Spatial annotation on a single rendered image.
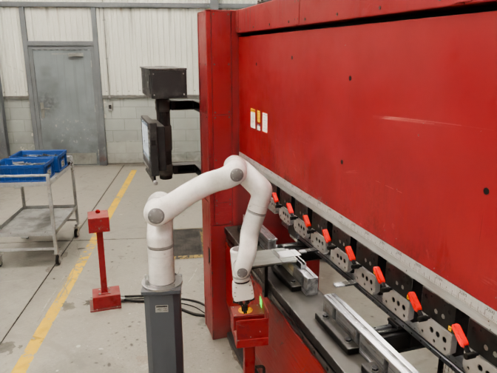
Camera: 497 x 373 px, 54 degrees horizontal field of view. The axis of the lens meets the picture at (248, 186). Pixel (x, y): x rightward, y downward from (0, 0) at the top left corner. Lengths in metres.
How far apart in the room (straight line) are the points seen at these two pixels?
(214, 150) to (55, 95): 6.62
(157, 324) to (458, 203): 1.48
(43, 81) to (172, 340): 7.71
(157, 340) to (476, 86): 1.74
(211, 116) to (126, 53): 6.26
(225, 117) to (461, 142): 2.05
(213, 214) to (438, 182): 2.10
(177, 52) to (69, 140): 2.58
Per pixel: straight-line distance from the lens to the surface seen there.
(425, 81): 1.57
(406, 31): 1.66
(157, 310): 2.36
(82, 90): 9.52
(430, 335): 1.68
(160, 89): 3.30
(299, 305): 2.43
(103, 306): 4.32
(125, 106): 9.44
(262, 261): 2.57
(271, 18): 2.65
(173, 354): 2.48
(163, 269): 2.29
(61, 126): 9.69
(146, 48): 9.32
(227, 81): 3.24
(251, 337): 2.48
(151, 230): 2.28
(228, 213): 3.40
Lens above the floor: 2.04
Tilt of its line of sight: 15 degrees down
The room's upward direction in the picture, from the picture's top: straight up
